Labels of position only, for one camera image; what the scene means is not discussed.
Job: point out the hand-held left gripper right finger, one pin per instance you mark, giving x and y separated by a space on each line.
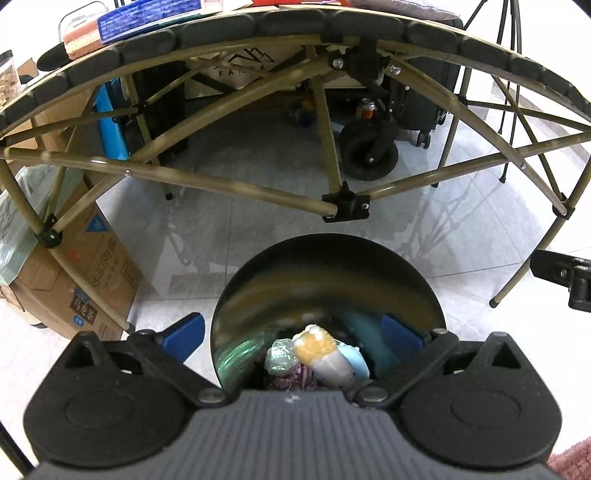
401 339

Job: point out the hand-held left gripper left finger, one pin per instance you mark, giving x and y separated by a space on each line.
184 334

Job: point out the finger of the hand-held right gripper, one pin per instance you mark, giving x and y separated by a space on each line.
581 293
551 266

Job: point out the black round trash bin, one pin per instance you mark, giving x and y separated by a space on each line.
323 263

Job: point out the pink layered sponge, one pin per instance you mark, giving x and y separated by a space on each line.
81 41

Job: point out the crumpled clear plastic wrap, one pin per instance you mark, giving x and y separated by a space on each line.
281 355

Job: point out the black tripod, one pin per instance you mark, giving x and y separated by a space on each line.
503 177

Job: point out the printed cardboard box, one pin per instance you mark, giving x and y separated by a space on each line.
83 295

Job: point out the purple striped wrapper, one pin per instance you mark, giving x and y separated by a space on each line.
295 378

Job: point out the pale green plastic bag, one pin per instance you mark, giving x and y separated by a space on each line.
23 230

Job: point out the black suitcase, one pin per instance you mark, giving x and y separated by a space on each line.
425 92

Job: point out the black case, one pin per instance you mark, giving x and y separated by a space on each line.
161 120

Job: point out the red drink can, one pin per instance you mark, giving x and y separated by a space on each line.
368 110

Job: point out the plain cardboard box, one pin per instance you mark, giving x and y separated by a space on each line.
51 124

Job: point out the clear jar black lid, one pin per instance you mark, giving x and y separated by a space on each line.
7 83

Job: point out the blue striped cloth pack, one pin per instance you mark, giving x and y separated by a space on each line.
147 18

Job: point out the folding camping table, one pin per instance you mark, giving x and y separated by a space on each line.
295 25

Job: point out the clear plastic container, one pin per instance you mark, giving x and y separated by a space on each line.
74 21

